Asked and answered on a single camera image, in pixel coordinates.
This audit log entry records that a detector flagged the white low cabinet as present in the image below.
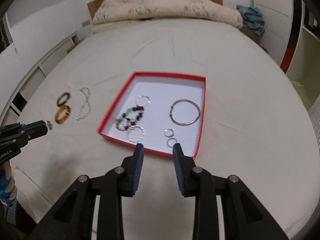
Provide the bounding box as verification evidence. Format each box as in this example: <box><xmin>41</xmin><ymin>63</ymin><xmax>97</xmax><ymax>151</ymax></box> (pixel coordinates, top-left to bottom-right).
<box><xmin>1</xmin><ymin>31</ymin><xmax>79</xmax><ymax>126</ymax></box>

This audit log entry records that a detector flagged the twisted silver bracelet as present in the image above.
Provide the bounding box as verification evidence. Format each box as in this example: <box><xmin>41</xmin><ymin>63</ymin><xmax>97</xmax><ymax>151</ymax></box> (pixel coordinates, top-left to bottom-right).
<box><xmin>135</xmin><ymin>94</ymin><xmax>151</xmax><ymax>106</ymax></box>
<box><xmin>126</xmin><ymin>125</ymin><xmax>147</xmax><ymax>143</ymax></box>

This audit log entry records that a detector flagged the dark beaded bracelet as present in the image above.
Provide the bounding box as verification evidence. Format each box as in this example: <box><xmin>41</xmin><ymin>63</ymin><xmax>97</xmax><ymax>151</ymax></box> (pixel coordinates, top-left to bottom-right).
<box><xmin>114</xmin><ymin>105</ymin><xmax>145</xmax><ymax>131</ymax></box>

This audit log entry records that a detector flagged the wall switch plate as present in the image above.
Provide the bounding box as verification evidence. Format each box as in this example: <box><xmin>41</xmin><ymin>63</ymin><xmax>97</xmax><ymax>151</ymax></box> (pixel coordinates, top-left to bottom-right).
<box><xmin>82</xmin><ymin>20</ymin><xmax>90</xmax><ymax>28</ymax></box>

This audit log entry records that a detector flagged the white wardrobe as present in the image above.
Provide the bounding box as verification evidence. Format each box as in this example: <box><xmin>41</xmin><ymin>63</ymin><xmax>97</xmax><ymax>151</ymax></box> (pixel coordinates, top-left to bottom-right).
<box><xmin>253</xmin><ymin>0</ymin><xmax>293</xmax><ymax>65</ymax></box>

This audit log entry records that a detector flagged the beige floral duvet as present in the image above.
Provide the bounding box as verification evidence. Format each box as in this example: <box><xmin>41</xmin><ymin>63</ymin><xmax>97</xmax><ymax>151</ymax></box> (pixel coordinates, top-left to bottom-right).
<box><xmin>93</xmin><ymin>0</ymin><xmax>243</xmax><ymax>29</ymax></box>

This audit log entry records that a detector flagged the amber bangle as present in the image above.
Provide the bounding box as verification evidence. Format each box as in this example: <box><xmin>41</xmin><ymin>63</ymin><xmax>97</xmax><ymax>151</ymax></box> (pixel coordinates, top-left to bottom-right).
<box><xmin>54</xmin><ymin>105</ymin><xmax>71</xmax><ymax>125</ymax></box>

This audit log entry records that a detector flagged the silver pearl necklace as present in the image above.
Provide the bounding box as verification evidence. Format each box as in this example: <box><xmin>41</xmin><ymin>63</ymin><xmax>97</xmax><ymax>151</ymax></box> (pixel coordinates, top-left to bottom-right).
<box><xmin>75</xmin><ymin>87</ymin><xmax>92</xmax><ymax>121</ymax></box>

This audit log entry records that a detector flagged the blue white gloved hand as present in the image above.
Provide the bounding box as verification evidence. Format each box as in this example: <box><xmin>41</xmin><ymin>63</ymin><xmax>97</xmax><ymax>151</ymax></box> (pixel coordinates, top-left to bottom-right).
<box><xmin>1</xmin><ymin>161</ymin><xmax>17</xmax><ymax>206</ymax></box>

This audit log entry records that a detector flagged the blue crumpled cloth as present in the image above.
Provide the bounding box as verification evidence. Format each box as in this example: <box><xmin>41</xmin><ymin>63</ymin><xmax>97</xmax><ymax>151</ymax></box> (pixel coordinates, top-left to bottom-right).
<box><xmin>239</xmin><ymin>7</ymin><xmax>265</xmax><ymax>36</ymax></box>

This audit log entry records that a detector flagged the white bed sheet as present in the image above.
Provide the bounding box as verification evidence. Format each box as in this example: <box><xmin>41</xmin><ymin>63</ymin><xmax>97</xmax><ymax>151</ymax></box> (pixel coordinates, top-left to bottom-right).
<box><xmin>12</xmin><ymin>19</ymin><xmax>319</xmax><ymax>239</ymax></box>

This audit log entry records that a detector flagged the dark green bangle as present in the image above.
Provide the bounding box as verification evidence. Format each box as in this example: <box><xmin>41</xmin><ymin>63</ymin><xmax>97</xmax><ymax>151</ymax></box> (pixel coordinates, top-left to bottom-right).
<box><xmin>56</xmin><ymin>92</ymin><xmax>71</xmax><ymax>107</ymax></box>

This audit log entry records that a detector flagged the silver ornate brooch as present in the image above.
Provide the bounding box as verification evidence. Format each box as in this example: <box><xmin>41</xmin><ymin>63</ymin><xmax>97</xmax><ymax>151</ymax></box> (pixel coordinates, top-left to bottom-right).
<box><xmin>47</xmin><ymin>121</ymin><xmax>53</xmax><ymax>131</ymax></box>

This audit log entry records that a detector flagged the large thin silver bangle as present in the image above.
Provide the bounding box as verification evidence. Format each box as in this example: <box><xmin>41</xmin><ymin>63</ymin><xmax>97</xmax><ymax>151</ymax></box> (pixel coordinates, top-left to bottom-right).
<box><xmin>169</xmin><ymin>99</ymin><xmax>202</xmax><ymax>126</ymax></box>

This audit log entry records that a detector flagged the red jewelry box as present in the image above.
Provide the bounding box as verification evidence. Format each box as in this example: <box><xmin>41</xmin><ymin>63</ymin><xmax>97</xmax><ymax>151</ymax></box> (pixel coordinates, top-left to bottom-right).
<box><xmin>98</xmin><ymin>72</ymin><xmax>206</xmax><ymax>158</ymax></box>

